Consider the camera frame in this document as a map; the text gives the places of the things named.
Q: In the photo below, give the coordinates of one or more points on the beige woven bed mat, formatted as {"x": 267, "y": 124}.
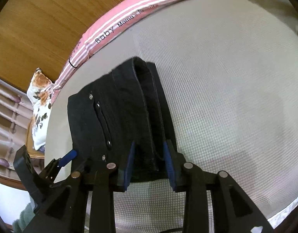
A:
{"x": 229, "y": 69}

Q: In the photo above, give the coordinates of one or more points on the pink striped pillow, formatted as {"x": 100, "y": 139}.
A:
{"x": 103, "y": 31}

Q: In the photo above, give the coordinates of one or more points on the wooden headboard panel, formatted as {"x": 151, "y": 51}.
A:
{"x": 41, "y": 34}

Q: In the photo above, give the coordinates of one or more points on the beige patterned curtain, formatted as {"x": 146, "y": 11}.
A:
{"x": 15, "y": 114}

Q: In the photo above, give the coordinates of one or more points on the floral orange white pillow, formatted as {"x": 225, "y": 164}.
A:
{"x": 40, "y": 93}

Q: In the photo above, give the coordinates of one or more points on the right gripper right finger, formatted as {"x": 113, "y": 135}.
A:
{"x": 174, "y": 162}

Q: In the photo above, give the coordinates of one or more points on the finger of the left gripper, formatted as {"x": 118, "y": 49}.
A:
{"x": 66, "y": 158}

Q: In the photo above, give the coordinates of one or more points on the black denim pants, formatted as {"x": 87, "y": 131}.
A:
{"x": 123, "y": 110}

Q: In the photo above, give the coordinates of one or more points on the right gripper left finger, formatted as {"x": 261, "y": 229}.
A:
{"x": 125, "y": 169}

